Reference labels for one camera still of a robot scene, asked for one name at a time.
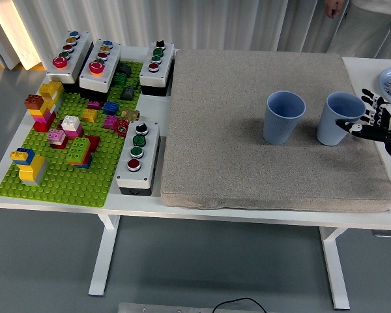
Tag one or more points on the person's right hand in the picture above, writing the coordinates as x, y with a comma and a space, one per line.
335, 8

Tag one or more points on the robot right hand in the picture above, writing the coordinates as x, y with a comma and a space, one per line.
382, 132

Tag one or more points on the blue ribbed cup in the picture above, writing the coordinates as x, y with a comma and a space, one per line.
332, 130
280, 130

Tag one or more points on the person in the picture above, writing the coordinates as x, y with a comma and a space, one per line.
371, 29

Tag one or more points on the white table leg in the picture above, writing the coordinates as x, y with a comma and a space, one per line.
334, 261
104, 254

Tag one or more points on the white curtain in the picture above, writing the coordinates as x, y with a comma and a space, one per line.
182, 19

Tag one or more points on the four-button control box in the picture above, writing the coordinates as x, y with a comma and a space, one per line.
164, 65
150, 153

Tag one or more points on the dark grey round part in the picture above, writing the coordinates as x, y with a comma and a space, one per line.
125, 69

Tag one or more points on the dark green brick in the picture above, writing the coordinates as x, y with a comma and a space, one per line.
120, 80

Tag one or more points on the five-button control box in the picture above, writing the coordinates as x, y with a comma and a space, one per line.
109, 70
79, 55

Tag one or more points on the flat magenta brick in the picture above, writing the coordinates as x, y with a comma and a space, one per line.
94, 105

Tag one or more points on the green orange blue brick stack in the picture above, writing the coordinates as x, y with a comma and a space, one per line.
78, 150

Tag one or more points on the yellow white brick stack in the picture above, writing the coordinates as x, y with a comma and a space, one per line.
50, 89

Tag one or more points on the pink white red brick stack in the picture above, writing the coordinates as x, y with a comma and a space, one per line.
57, 137

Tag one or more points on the brown yellow pink red brick tower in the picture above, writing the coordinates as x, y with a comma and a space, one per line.
40, 117

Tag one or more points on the green studded baseplate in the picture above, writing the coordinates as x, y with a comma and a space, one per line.
68, 186

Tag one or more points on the blue yellow grey brick stack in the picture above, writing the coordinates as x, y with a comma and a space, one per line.
32, 169

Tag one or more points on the grey under-table bracket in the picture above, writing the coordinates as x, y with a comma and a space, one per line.
384, 233

